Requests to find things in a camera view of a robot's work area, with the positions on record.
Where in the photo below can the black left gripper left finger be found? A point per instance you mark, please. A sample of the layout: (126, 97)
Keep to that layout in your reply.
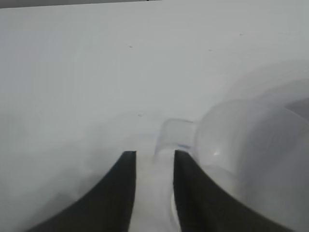
(108, 193)

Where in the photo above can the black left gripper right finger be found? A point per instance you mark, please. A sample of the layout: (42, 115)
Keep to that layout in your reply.
(200, 200)

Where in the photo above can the translucent plastic measuring cup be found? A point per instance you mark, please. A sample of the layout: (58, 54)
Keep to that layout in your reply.
(241, 145)

